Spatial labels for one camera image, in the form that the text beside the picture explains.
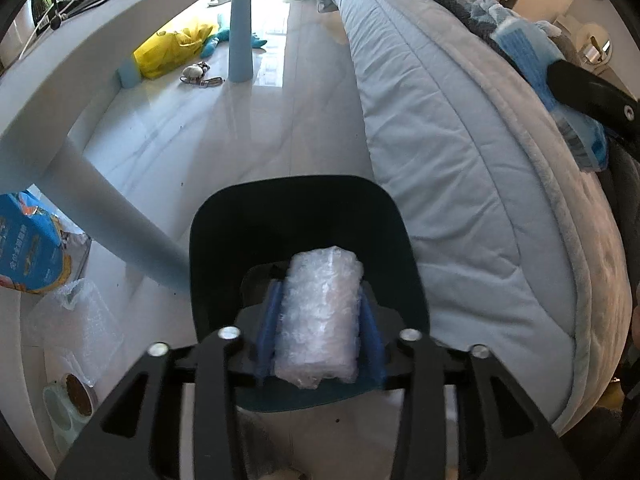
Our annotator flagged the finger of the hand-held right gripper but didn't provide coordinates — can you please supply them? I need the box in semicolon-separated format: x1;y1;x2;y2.
546;59;640;142

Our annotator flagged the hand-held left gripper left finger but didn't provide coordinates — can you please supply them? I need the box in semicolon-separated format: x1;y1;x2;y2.
55;280;284;480

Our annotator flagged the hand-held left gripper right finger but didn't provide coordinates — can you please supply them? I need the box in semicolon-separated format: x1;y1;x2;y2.
356;292;582;480

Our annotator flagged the clear bubble wrap roll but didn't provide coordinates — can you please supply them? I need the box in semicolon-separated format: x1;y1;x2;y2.
272;245;364;391

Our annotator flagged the blue white plastic packet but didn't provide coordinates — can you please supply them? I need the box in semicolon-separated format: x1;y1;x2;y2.
491;16;612;174

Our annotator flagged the dark teal waste bin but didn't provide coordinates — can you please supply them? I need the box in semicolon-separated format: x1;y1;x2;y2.
189;174;433;414

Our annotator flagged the bed with light blue mattress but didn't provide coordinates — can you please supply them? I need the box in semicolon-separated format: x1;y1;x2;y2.
313;0;632;442

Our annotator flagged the tape roll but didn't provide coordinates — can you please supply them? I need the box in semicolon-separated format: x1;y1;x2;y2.
42;372;99;457

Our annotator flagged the blue printed bag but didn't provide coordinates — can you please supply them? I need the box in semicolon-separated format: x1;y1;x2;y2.
0;190;92;295

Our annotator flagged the small grey plush toy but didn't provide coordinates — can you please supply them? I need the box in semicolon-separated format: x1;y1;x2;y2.
179;62;209;84

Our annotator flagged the teal plush toy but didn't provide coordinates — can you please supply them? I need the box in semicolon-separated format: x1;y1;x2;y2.
200;12;269;59

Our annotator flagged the yellow plastic bag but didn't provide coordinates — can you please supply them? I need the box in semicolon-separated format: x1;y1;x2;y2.
132;15;219;80

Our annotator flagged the light blue table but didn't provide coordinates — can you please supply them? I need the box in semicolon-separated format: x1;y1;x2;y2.
0;0;257;295

